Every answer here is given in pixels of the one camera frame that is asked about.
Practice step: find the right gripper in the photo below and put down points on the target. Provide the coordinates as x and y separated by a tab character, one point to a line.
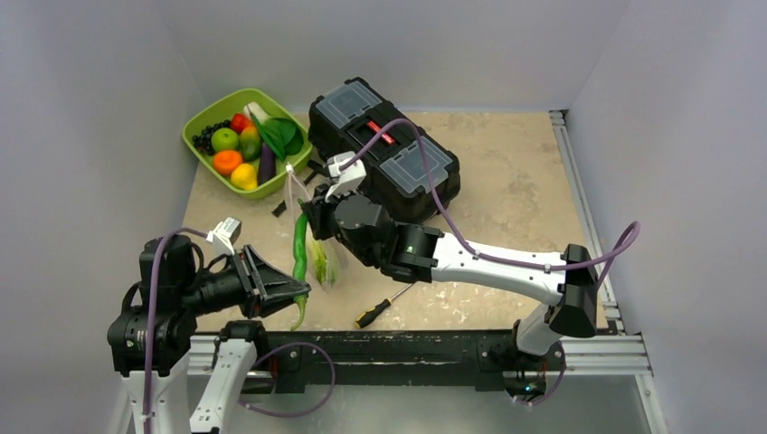
320	210

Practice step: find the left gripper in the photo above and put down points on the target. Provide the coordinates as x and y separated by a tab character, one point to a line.
264	287

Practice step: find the toy green bean pod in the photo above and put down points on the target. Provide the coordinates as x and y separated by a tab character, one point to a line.
299	270

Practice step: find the clear zip top bag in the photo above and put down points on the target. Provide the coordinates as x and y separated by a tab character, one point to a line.
309	235

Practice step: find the toy purple eggplant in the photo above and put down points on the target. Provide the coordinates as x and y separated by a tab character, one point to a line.
267	164

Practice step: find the toy lemon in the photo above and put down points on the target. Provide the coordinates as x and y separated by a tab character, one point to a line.
244	177

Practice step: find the toy green onion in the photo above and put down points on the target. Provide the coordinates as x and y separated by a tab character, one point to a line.
323	262

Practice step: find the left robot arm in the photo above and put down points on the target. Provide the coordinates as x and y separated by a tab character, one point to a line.
151	340

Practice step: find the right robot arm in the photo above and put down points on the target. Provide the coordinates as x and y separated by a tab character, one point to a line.
563	283

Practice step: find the black toolbox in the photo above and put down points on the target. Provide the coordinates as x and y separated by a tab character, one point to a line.
346	118

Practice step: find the black hammer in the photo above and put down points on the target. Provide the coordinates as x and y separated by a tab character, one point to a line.
295	191

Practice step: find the yellow black screwdriver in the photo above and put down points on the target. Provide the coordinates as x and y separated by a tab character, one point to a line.
370	315

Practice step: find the toy green leaf vegetable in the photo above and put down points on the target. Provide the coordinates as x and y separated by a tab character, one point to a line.
281	135

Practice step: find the toy orange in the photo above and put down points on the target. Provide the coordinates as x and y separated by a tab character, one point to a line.
226	162

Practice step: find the toy mango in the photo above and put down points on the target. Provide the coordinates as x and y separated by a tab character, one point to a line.
250	143

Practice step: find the toy green apple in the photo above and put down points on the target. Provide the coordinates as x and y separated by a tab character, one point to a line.
225	139

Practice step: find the toy black grapes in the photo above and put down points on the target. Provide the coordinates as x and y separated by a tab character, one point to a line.
202	142

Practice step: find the toy red strawberry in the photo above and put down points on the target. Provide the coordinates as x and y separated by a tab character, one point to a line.
239	122

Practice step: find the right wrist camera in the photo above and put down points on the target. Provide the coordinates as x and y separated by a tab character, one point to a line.
346	173

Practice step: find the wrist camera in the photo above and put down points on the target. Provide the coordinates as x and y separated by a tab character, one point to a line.
346	173
224	235

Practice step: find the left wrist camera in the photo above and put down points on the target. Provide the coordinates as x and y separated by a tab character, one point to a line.
224	235

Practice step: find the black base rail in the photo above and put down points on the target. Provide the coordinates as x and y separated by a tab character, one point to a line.
486	361

